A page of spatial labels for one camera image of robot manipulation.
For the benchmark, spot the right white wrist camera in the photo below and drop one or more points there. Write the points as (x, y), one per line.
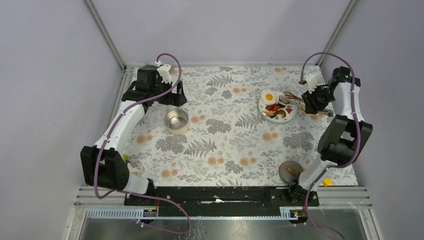
(311, 80)

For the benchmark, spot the red toy bacon pieces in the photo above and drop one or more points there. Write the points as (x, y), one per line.
(273, 108)

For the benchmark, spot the small yellow block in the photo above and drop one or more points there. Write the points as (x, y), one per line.
(326, 182)

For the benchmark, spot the grey lid with wooden knob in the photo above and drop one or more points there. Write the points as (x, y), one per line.
(290, 170)

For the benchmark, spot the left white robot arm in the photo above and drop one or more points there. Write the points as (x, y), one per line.
(103, 164)

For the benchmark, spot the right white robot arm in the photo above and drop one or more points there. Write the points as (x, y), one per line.
(348, 132)

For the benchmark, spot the round steel lunch bowl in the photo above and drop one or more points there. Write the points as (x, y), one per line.
(177, 122)

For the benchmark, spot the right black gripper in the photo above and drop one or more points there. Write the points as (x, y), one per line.
(311, 105)

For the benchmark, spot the toy fried egg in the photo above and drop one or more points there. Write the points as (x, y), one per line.
(268, 97)

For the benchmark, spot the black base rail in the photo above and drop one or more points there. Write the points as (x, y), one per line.
(214, 201)

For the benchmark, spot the beige round lid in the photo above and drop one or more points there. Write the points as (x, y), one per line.
(314, 117)

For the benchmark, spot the white patterned plate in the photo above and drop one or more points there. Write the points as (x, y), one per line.
(278, 120)

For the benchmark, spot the floral patterned table mat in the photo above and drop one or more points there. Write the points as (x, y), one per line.
(227, 143)

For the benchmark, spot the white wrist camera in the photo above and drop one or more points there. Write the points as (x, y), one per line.
(164, 71)
(311, 80)

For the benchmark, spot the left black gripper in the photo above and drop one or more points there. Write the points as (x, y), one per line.
(177, 98)

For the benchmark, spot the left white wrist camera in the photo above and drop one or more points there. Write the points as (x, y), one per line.
(164, 71)

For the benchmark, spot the metal food tongs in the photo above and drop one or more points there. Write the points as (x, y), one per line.
(288, 98)

